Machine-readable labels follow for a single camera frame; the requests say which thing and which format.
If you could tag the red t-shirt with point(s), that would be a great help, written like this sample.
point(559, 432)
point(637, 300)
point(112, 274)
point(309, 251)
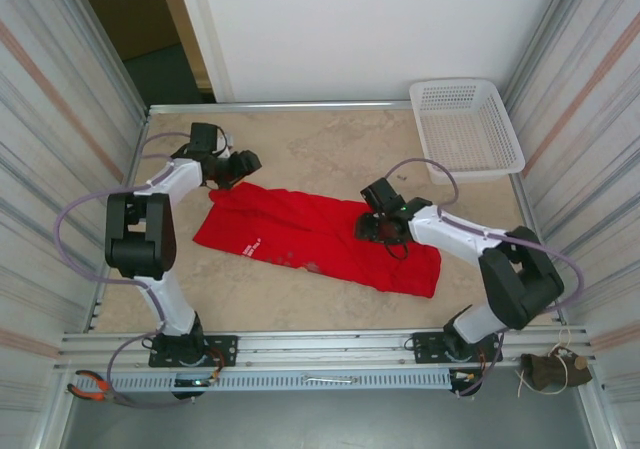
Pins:
point(300, 224)

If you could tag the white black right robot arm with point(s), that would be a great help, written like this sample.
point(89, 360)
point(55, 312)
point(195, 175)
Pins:
point(450, 234)

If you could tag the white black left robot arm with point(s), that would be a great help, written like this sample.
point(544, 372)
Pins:
point(150, 234)

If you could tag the white plastic basket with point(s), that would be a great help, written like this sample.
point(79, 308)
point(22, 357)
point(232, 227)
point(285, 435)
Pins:
point(465, 119)

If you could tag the small metal wrench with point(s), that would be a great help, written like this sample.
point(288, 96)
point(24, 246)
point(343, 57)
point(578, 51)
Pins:
point(330, 379)

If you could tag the small circuit board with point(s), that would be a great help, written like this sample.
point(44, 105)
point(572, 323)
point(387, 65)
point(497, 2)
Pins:
point(465, 378)
point(195, 382)

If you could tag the brown cloth pouch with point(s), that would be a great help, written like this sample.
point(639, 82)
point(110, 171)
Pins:
point(550, 371)

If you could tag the wooden door frame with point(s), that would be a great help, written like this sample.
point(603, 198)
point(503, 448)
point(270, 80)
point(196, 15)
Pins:
point(185, 34)

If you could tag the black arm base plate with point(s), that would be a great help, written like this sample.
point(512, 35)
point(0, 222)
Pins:
point(425, 346)
point(225, 349)

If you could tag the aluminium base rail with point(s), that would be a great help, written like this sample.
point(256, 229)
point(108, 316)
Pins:
point(325, 344)

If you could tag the aluminium enclosure post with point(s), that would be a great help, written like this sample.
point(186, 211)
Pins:
point(52, 419)
point(602, 419)
point(110, 44)

